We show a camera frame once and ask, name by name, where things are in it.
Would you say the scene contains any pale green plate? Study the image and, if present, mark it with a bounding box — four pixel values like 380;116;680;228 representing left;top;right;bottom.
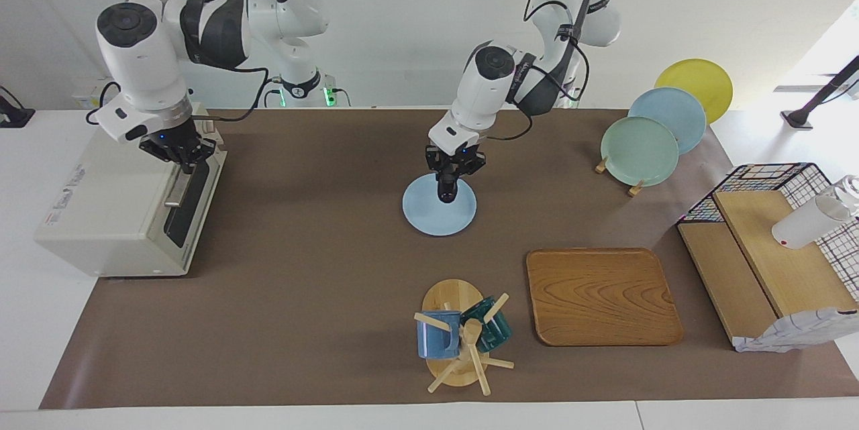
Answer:
601;116;680;187

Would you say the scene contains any wooden mug tree stand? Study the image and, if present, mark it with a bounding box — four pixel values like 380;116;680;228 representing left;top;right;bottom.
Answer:
414;278;515;396

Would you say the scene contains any wire and wood shelf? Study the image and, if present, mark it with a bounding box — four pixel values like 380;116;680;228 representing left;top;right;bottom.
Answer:
676;163;859;354

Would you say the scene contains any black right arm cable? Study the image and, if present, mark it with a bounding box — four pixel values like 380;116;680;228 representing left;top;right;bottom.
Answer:
195;0;270;123

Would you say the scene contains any white cylindrical cup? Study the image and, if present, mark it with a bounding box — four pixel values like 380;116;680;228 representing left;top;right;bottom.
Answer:
772;175;859;250

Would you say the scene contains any dark green mug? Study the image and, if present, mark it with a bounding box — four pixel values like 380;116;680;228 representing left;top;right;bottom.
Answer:
460;297;513;352

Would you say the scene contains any brown table mat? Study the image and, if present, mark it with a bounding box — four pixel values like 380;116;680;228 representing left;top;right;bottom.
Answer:
39;108;859;409

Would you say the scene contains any light blue round plate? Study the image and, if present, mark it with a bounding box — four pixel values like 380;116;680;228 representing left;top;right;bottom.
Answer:
402;173;477;237

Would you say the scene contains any yellow plate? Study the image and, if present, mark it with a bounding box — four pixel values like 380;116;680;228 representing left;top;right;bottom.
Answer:
655;58;734;124

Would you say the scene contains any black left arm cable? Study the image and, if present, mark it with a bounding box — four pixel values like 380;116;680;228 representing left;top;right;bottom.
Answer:
483;0;593;142

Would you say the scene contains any beige toaster oven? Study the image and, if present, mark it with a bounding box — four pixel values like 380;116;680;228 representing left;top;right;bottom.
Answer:
35;103;228;278

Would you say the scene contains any glass oven door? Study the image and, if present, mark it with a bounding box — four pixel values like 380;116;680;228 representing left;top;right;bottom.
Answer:
163;148;228;251

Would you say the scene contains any pale blue racked plate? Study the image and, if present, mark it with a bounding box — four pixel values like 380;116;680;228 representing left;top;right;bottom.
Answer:
629;87;707;154

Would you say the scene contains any white power strip with cable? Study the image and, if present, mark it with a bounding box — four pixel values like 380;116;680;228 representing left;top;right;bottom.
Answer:
72;78;123;126

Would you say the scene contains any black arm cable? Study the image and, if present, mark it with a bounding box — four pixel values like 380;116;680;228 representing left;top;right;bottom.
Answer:
195;0;270;123
483;0;593;142

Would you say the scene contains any blue mug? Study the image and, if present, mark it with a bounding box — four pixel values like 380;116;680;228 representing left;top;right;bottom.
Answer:
417;311;462;359

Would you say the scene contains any black clamp device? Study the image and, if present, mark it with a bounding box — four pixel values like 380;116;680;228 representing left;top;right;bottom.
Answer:
0;86;36;129

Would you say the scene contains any brown wooden tray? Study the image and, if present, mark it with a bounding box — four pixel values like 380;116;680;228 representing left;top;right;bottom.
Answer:
526;248;684;347

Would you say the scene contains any wooden plate rack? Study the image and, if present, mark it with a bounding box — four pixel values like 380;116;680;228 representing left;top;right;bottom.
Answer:
595;156;645;197

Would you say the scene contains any black desk stand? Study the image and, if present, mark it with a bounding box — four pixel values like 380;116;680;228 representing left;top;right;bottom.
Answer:
780;54;859;130

